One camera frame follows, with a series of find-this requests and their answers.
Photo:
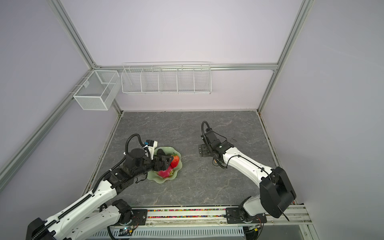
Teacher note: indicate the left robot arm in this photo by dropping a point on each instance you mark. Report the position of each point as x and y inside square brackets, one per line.
[122, 175]

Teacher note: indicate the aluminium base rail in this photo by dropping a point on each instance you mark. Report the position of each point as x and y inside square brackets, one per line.
[167, 217]

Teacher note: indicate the green wavy fruit bowl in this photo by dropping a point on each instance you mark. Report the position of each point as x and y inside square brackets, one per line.
[153, 176]

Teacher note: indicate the white wire basket long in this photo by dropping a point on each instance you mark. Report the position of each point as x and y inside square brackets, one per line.
[167, 78]

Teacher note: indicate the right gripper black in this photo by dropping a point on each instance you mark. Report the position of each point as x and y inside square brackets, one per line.
[203, 150]

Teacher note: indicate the red strawberry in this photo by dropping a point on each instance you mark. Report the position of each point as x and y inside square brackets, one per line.
[175, 162]

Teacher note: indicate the white mesh box basket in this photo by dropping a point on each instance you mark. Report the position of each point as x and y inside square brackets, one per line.
[99, 90]

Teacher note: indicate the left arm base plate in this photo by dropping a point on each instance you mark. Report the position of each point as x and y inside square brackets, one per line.
[138, 217]

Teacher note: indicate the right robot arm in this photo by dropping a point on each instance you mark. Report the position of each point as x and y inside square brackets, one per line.
[276, 190]

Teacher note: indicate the pink dragon fruit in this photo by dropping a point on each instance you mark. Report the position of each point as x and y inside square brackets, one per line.
[166, 174]

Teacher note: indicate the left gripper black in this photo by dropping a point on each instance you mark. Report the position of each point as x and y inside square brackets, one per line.
[164, 166]

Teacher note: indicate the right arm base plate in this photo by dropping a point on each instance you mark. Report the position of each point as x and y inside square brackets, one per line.
[235, 215]

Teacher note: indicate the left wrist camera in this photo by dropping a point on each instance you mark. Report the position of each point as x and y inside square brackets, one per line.
[150, 146]

